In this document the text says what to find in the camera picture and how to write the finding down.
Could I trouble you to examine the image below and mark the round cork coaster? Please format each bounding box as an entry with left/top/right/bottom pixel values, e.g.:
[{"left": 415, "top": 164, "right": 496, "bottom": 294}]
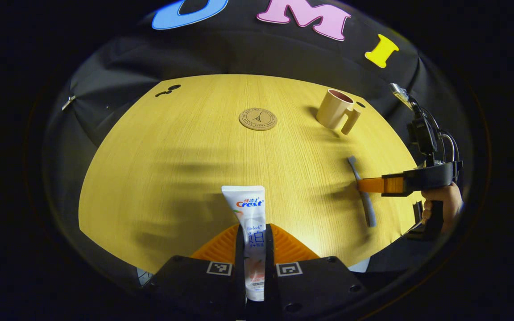
[{"left": 239, "top": 108, "right": 278, "bottom": 131}]

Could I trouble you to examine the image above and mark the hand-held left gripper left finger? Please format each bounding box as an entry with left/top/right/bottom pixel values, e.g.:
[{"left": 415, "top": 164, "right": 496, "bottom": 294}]
[{"left": 143, "top": 223, "right": 246, "bottom": 321}]

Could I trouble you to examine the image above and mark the white toothpaste tube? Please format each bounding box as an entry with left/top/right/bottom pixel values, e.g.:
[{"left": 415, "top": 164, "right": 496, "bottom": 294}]
[{"left": 221, "top": 185, "right": 266, "bottom": 302}]

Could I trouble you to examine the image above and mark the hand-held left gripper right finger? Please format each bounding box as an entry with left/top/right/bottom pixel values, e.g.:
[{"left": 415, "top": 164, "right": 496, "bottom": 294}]
[{"left": 264, "top": 223, "right": 369, "bottom": 321}]

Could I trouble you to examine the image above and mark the black backdrop cloth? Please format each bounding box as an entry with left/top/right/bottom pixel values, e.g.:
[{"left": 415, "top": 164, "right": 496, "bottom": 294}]
[{"left": 43, "top": 0, "right": 472, "bottom": 286}]

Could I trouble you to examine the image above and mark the beige cup with handle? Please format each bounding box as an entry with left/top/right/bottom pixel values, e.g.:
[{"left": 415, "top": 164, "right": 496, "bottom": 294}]
[{"left": 315, "top": 89, "right": 361, "bottom": 135}]

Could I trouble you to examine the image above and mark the light blue toothbrush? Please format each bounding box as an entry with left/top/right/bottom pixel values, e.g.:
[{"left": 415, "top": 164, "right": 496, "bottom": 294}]
[{"left": 348, "top": 155, "right": 377, "bottom": 228}]

